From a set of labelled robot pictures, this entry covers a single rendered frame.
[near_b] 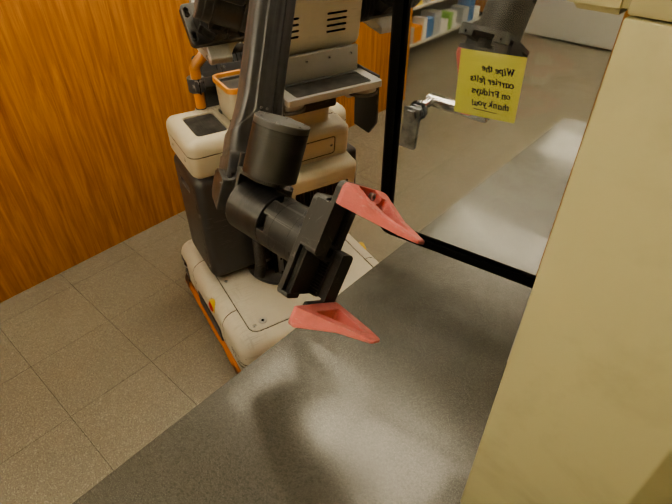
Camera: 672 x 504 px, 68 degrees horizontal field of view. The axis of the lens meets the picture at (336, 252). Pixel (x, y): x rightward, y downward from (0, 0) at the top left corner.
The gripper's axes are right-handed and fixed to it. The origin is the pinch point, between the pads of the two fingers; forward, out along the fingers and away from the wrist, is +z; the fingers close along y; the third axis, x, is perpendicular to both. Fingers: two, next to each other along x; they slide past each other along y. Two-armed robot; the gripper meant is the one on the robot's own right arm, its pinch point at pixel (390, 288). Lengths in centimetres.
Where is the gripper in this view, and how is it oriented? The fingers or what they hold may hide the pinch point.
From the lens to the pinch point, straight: 44.2
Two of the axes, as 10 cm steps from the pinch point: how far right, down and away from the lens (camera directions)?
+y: 3.8, -9.0, -2.2
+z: 7.4, 4.3, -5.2
